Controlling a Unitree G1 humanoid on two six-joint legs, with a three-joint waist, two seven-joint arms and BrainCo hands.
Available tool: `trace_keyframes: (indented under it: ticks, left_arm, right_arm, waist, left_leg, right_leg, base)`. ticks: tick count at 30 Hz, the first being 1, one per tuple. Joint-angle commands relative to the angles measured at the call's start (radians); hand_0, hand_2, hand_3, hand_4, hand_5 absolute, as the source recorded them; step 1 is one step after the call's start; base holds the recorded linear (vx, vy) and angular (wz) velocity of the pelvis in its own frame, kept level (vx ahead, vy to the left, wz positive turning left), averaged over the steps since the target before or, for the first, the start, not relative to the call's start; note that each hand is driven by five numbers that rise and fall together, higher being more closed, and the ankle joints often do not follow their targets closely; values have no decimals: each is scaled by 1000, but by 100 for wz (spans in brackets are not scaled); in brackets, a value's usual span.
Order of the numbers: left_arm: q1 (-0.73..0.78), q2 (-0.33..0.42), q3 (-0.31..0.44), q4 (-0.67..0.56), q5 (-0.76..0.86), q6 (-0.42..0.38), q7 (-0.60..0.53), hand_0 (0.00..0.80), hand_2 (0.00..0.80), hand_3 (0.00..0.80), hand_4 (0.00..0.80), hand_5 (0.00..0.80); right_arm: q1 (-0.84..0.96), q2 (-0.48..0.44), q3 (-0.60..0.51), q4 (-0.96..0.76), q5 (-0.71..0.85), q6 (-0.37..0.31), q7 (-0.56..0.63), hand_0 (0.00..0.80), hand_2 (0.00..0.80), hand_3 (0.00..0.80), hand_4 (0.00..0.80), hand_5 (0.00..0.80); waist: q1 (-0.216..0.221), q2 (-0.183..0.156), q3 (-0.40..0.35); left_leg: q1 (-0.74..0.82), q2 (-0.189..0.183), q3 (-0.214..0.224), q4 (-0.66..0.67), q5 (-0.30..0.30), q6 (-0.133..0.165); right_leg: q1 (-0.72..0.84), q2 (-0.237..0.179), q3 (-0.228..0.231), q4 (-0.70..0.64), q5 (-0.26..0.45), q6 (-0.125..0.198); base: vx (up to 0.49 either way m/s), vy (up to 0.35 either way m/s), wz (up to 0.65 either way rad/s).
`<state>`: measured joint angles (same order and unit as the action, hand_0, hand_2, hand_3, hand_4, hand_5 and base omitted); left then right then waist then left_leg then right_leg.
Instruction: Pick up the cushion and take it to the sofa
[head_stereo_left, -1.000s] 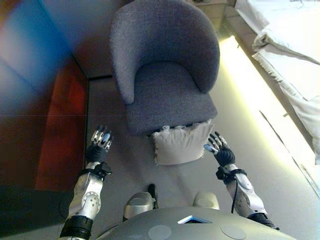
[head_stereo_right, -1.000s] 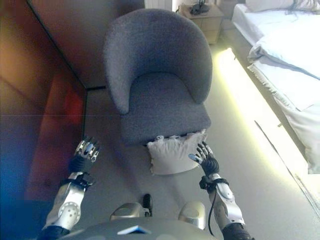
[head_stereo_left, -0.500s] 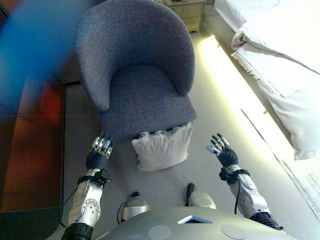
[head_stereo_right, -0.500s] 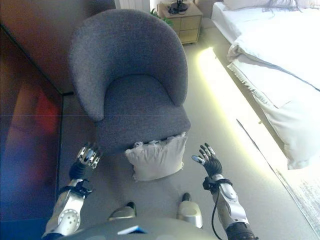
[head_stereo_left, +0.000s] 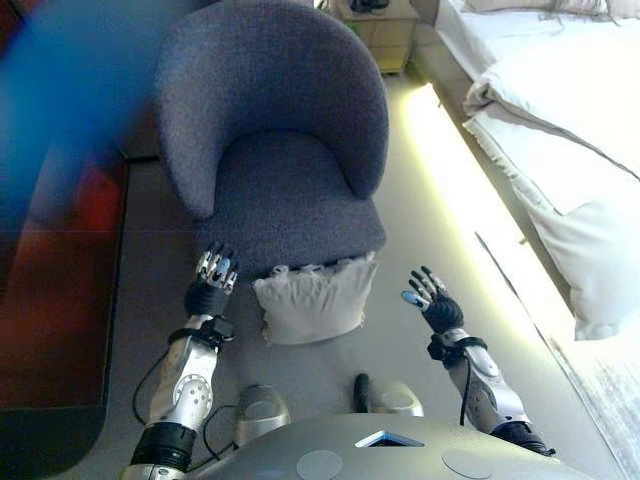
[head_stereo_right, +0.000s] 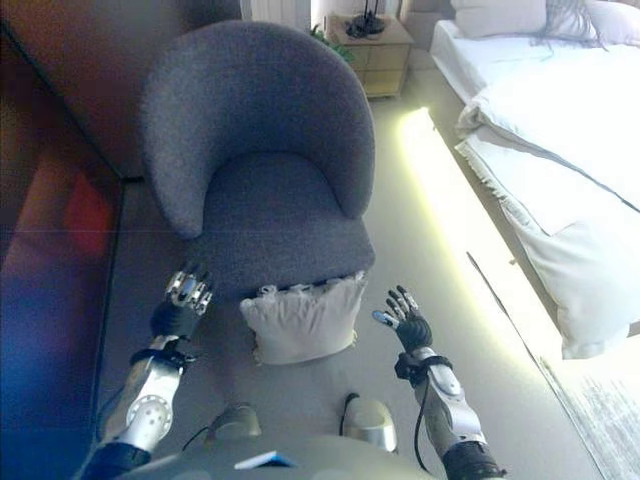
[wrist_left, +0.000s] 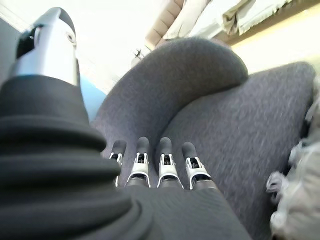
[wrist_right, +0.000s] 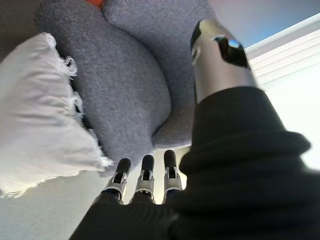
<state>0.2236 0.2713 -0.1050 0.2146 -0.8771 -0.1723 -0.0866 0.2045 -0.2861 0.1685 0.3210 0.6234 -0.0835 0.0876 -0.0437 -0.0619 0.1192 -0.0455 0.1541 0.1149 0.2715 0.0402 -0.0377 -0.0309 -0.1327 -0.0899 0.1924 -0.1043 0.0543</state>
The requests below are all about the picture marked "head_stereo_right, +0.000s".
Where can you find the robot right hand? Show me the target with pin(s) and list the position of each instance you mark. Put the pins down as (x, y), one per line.
(415, 330)

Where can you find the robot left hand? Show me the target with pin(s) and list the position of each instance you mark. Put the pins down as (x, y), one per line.
(175, 315)

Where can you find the white fringed cushion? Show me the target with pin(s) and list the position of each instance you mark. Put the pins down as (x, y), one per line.
(305, 325)

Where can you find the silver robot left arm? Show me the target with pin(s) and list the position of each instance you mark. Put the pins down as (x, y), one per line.
(147, 405)

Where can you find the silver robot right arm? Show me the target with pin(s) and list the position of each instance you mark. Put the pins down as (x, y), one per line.
(452, 405)

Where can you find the silver robot right leg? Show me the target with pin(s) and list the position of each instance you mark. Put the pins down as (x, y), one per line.
(372, 422)

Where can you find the silver robot leg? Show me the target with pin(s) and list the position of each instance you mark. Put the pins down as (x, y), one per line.
(240, 422)
(372, 422)

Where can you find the silver robot left leg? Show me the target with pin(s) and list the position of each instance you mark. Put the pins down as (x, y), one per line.
(240, 422)

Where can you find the glossy dark cabinet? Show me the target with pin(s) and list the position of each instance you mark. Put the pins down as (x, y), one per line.
(55, 200)

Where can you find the grey robot torso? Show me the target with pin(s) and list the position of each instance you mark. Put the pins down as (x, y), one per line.
(275, 462)

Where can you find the grey woven rug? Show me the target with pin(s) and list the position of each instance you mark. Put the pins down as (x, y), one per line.
(600, 420)

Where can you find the grey fabric armchair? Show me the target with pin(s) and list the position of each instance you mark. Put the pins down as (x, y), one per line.
(260, 125)

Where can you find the bed with white duvet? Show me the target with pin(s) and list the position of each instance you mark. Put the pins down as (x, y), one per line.
(565, 150)

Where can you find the light wooden nightstand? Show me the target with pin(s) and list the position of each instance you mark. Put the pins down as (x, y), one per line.
(380, 60)

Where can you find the green leafy plant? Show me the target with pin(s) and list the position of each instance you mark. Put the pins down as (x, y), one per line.
(332, 42)

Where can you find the white pleated curtain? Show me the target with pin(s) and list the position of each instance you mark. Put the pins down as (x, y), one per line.
(275, 12)

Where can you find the white bed pillow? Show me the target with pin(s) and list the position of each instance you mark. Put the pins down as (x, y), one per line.
(495, 17)

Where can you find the grey tasselled throw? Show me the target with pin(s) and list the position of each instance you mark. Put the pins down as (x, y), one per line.
(565, 25)

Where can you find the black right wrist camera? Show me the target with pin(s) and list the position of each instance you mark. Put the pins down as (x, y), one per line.
(404, 366)

